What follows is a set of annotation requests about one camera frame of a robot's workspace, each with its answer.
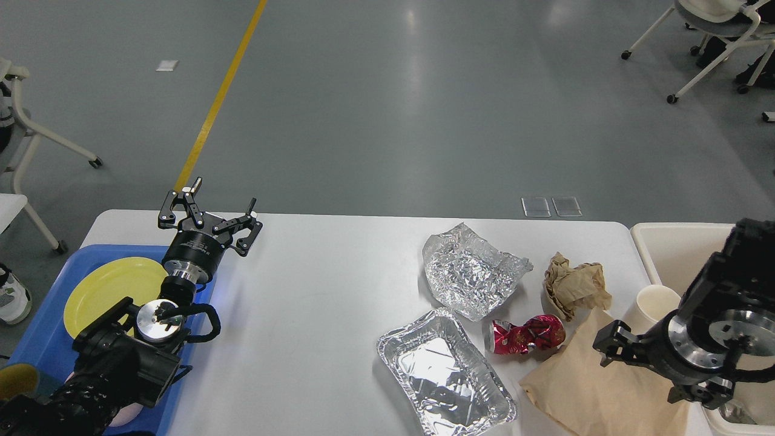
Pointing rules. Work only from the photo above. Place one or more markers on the brown paper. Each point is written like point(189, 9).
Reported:
point(570, 289)

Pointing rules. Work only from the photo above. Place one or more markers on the aluminium foil tray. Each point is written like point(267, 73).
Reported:
point(452, 388)

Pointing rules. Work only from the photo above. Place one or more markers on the blue yellow cup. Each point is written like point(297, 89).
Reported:
point(16, 379)

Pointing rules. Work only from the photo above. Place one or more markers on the white paper cup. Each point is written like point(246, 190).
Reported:
point(652, 303)

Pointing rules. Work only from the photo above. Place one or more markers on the crushed red can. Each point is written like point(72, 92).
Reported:
point(539, 333)

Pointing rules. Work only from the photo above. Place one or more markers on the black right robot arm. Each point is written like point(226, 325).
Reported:
point(739, 277)

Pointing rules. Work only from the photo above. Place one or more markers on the blue plastic tray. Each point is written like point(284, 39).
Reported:
point(47, 346)

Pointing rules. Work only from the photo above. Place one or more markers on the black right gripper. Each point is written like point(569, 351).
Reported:
point(699, 354)

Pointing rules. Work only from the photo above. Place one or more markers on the yellow plastic plate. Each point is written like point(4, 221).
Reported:
point(137, 277)

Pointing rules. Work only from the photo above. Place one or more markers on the small white side table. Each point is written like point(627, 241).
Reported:
point(11, 206)

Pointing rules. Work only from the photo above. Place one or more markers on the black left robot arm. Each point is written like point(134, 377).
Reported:
point(132, 354)

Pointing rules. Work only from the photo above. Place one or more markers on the pink plastic mug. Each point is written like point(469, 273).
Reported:
point(126, 415)

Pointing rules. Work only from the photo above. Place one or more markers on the beige plastic bin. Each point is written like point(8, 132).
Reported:
point(673, 254)

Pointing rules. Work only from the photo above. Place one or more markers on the aluminium foil sheet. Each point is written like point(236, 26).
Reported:
point(469, 275)

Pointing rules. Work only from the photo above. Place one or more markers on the standing person dark trousers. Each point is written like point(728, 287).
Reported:
point(15, 299)

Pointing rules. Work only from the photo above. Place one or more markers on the grey office chair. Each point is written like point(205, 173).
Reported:
point(15, 74)

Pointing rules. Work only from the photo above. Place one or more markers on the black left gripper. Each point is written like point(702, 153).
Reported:
point(193, 255)

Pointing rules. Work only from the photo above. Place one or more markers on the brown paper bag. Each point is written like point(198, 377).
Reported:
point(585, 398)

